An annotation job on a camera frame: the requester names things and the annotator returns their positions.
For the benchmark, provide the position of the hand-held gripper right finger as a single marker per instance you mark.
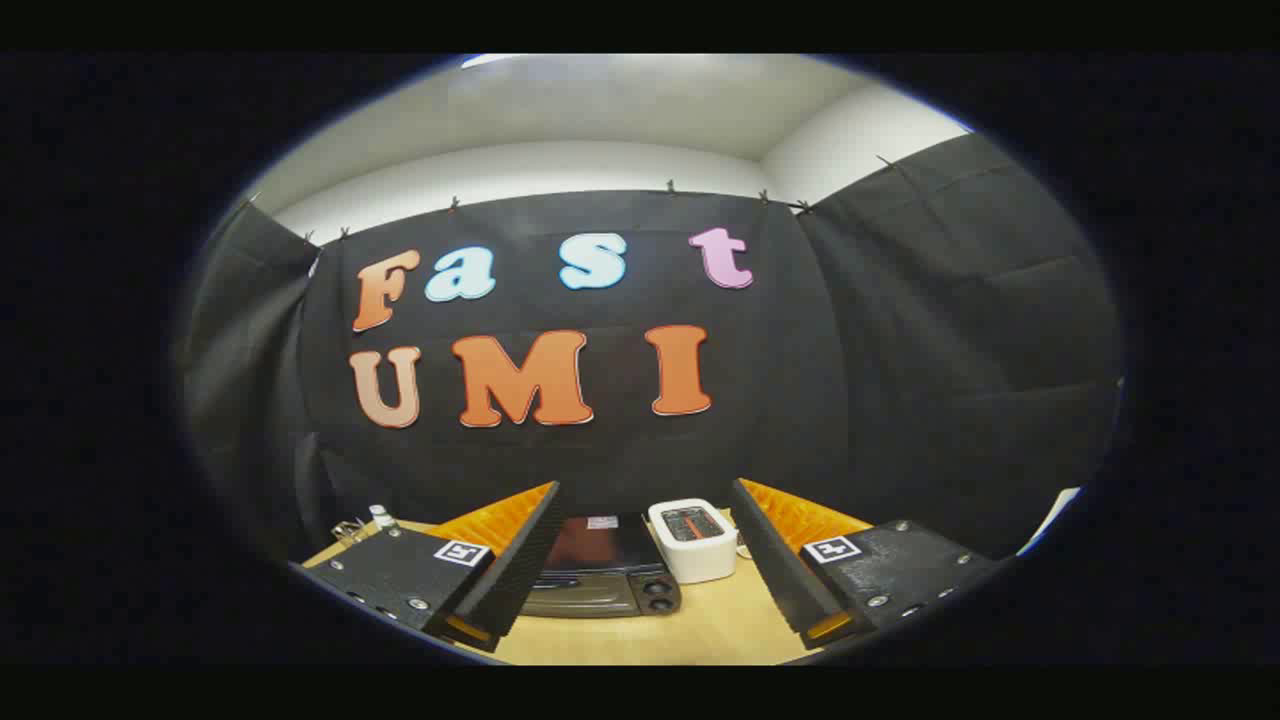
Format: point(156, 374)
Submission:
point(775, 560)

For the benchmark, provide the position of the white bread toaster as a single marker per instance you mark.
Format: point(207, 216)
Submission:
point(695, 545)

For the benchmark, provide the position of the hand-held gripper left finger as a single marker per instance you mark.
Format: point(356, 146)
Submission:
point(520, 555)

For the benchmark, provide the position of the black toaster oven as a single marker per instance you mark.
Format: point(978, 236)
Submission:
point(605, 560)

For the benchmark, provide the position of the white bottle green label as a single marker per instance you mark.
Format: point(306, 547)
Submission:
point(381, 517)

